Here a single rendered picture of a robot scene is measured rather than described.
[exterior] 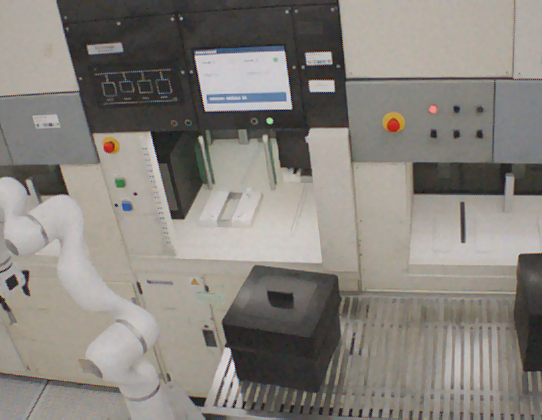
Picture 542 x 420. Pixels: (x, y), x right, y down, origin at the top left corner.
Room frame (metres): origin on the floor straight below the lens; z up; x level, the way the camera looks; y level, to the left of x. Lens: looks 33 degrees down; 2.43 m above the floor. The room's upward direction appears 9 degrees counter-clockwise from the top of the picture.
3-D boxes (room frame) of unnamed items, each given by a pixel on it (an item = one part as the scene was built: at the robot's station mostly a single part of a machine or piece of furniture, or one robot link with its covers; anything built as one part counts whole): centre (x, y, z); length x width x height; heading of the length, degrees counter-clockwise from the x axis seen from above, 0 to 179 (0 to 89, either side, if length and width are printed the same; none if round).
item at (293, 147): (2.58, -0.17, 1.06); 0.24 x 0.20 x 0.32; 74
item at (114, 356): (1.38, 0.49, 1.07); 0.19 x 0.12 x 0.24; 139
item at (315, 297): (1.63, 0.03, 0.98); 0.29 x 0.29 x 0.13; 65
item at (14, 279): (1.80, 0.92, 1.12); 0.10 x 0.07 x 0.11; 139
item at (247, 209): (2.35, 0.18, 0.89); 0.22 x 0.21 x 0.04; 164
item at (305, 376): (1.63, 0.03, 0.85); 0.28 x 0.28 x 0.17; 66
